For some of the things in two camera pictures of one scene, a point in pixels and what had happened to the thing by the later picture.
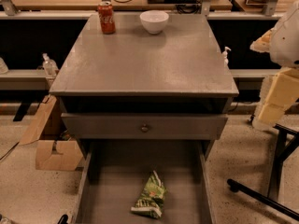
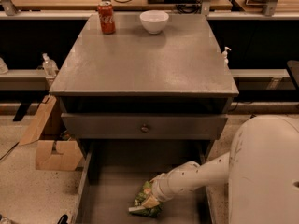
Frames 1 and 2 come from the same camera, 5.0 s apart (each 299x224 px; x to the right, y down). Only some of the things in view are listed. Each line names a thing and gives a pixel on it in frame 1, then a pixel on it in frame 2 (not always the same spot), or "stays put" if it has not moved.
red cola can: x=106 y=17 stays put
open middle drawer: x=114 y=174 stays put
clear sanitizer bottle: x=49 y=66 stays put
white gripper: x=286 y=44 → x=161 y=187
